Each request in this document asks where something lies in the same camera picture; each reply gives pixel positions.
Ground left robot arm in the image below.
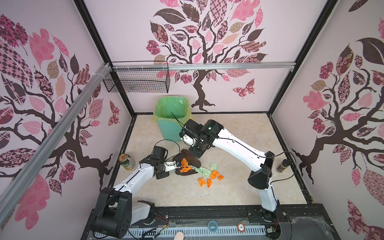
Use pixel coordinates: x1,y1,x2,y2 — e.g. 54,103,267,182
90,146,181,239

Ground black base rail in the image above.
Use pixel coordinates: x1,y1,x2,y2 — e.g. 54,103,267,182
77,203,340,240

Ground green drink can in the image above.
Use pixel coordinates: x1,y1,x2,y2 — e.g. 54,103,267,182
118,154,135,171

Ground brown bottle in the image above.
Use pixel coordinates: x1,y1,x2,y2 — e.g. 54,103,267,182
276,159,291,173

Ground green trash bin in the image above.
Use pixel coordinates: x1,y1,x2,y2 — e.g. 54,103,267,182
157,122,183,142

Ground long orange paper scrap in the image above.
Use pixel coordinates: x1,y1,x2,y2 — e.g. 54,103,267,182
180,158,192,173

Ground black wire basket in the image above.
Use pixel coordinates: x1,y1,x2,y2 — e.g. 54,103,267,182
103,60,171,94

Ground aluminium frame bar back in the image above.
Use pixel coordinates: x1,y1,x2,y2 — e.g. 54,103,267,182
113,62,296,71

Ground aluminium frame bar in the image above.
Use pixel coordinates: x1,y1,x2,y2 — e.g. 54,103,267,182
113,62,296,71
1,63,111,224

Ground white vented cable duct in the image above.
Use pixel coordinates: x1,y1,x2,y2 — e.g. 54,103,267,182
92,224,268,240

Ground dark brown dustpan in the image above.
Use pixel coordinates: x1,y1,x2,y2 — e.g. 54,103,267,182
175,158,197,176

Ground dark brown hand brush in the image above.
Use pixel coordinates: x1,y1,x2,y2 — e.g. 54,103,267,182
181,149,202,168

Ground aluminium frame bar left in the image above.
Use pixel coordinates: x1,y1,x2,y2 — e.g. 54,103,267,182
1,63,111,224

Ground light green bin liner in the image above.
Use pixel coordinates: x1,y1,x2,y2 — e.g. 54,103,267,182
153,96,193,125

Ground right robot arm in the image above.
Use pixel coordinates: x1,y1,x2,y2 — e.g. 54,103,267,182
178,119,279,218

